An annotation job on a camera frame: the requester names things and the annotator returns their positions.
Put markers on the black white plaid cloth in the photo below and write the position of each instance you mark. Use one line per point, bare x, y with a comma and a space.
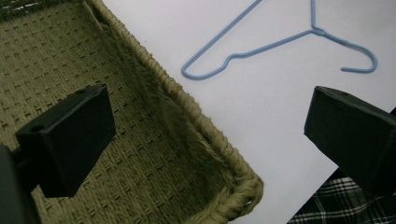
342, 202

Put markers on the woven straw basket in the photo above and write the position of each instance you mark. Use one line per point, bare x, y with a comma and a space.
93, 130

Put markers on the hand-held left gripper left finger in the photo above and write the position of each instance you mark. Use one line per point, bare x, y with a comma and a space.
68, 140

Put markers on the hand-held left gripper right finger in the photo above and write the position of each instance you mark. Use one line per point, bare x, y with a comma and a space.
351, 137

